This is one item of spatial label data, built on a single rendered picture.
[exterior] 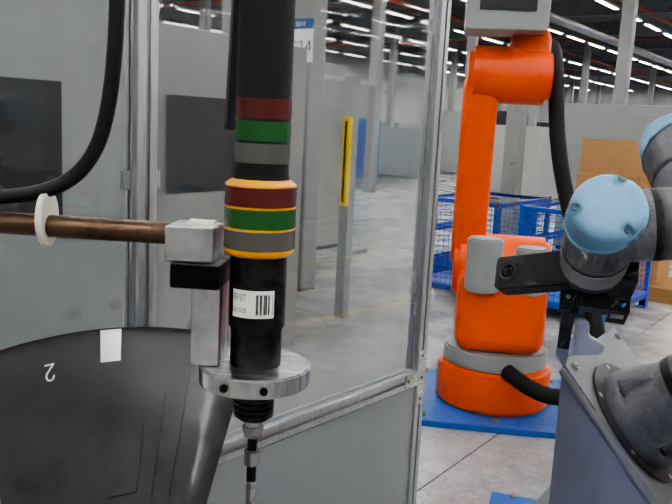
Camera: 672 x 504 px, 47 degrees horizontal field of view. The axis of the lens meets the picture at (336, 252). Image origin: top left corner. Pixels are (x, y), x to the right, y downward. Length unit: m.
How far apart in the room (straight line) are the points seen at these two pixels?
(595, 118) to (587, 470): 10.18
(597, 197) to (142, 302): 0.79
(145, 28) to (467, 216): 3.48
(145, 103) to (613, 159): 7.52
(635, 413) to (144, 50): 0.91
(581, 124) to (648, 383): 10.19
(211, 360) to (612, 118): 10.78
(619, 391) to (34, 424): 0.82
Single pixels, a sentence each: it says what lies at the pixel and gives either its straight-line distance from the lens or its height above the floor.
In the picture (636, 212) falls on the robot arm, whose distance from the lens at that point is 0.80.
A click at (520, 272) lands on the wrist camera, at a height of 1.44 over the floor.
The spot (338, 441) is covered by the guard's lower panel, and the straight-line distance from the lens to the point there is 1.81.
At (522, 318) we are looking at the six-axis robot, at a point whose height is 0.60.
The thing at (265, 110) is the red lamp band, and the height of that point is 1.62.
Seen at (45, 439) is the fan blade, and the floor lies 1.36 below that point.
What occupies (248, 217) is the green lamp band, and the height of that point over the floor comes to 1.55.
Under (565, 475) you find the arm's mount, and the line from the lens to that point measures 1.20.
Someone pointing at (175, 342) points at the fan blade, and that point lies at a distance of 0.67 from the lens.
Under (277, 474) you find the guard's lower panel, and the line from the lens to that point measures 1.68.
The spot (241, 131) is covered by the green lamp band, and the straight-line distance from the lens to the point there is 0.46.
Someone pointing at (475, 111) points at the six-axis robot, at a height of 1.72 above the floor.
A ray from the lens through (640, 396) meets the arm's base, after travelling 1.18.
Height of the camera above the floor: 1.61
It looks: 9 degrees down
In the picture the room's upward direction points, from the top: 3 degrees clockwise
